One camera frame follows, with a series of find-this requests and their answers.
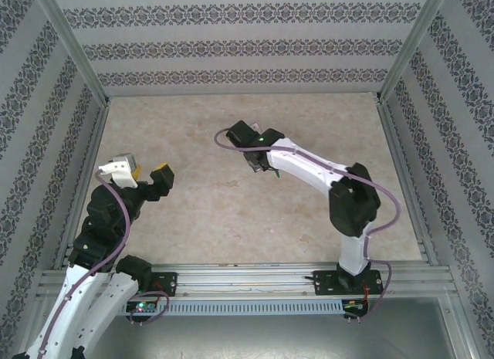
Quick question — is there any right aluminium side rail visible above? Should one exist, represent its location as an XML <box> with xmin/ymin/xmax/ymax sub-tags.
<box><xmin>376</xmin><ymin>100</ymin><xmax>441</xmax><ymax>267</ymax></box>

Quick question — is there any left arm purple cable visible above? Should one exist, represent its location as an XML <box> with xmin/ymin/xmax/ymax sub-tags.
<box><xmin>36</xmin><ymin>170</ymin><xmax>171</xmax><ymax>354</ymax></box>

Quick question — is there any slotted grey cable duct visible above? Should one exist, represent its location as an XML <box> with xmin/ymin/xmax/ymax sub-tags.
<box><xmin>115</xmin><ymin>300</ymin><xmax>344</xmax><ymax>317</ymax></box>

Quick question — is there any grey metal sheet panel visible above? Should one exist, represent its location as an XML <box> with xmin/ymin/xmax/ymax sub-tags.
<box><xmin>22</xmin><ymin>296</ymin><xmax>475</xmax><ymax>359</ymax></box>

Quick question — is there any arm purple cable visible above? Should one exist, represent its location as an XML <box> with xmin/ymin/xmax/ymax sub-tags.
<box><xmin>36</xmin><ymin>170</ymin><xmax>171</xmax><ymax>354</ymax></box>
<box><xmin>214</xmin><ymin>127</ymin><xmax>401</xmax><ymax>325</ymax></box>

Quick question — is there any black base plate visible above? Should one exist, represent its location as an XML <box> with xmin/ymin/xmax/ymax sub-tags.
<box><xmin>144</xmin><ymin>272</ymin><xmax>179</xmax><ymax>298</ymax></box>
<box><xmin>314</xmin><ymin>269</ymin><xmax>384</xmax><ymax>296</ymax></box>

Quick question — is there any left aluminium side rail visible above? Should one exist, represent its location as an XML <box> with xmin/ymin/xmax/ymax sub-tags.
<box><xmin>52</xmin><ymin>102</ymin><xmax>113</xmax><ymax>269</ymax></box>

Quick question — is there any right aluminium frame post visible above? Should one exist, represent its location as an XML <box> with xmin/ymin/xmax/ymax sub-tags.
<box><xmin>373</xmin><ymin>0</ymin><xmax>452</xmax><ymax>105</ymax></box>

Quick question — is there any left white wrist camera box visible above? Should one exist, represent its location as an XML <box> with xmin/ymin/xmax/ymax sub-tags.
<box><xmin>97</xmin><ymin>153</ymin><xmax>139</xmax><ymax>189</ymax></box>

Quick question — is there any aluminium side rail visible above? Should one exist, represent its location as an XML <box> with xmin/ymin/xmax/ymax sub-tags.
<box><xmin>376</xmin><ymin>100</ymin><xmax>441</xmax><ymax>267</ymax></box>
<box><xmin>52</xmin><ymin>102</ymin><xmax>113</xmax><ymax>269</ymax></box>

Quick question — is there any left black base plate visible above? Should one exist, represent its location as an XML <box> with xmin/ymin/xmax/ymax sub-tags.
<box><xmin>144</xmin><ymin>272</ymin><xmax>179</xmax><ymax>298</ymax></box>

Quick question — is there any left aluminium frame post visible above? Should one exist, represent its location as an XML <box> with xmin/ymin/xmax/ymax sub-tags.
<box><xmin>29</xmin><ymin>0</ymin><xmax>113</xmax><ymax>107</ymax></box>

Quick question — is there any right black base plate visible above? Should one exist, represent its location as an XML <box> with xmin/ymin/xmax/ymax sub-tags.
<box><xmin>314</xmin><ymin>269</ymin><xmax>384</xmax><ymax>296</ymax></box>

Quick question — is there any aluminium mounting rail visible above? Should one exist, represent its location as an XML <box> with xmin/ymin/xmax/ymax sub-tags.
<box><xmin>36</xmin><ymin>262</ymin><xmax>456</xmax><ymax>298</ymax></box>

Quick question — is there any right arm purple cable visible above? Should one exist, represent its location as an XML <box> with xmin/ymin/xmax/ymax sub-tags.
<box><xmin>214</xmin><ymin>127</ymin><xmax>401</xmax><ymax>325</ymax></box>

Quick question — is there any left controller board with lights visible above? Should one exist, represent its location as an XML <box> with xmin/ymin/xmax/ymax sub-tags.
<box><xmin>127</xmin><ymin>300</ymin><xmax>157</xmax><ymax>313</ymax></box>

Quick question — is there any aluminium frame post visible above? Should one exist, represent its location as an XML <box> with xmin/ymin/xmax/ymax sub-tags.
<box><xmin>373</xmin><ymin>0</ymin><xmax>452</xmax><ymax>105</ymax></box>
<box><xmin>29</xmin><ymin>0</ymin><xmax>113</xmax><ymax>107</ymax></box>

